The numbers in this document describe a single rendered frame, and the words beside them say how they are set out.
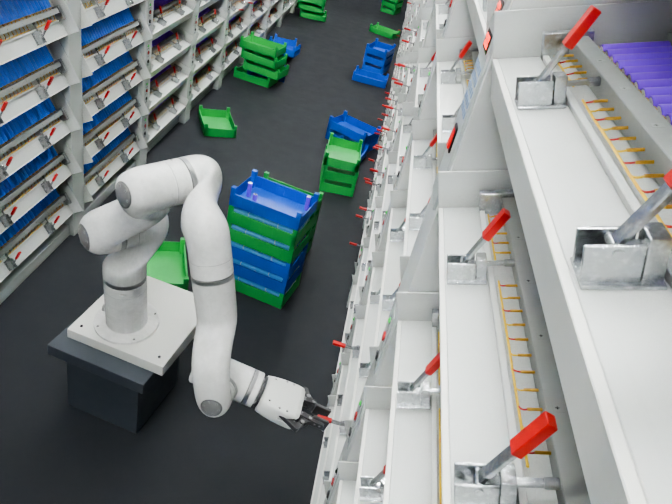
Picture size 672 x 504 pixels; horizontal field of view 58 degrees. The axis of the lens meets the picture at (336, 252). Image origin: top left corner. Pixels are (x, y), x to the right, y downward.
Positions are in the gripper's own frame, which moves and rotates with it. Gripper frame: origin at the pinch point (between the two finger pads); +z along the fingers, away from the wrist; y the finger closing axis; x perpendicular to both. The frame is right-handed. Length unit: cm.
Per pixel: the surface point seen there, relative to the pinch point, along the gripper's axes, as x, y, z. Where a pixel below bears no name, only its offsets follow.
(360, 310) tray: 1.7, -42.3, 5.0
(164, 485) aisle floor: -61, -8, -25
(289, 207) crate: -20, -115, -25
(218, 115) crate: -73, -275, -90
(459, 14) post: 85, -42, -12
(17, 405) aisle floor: -73, -22, -77
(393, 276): 37.2, -10.7, -0.8
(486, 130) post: 85, 28, -11
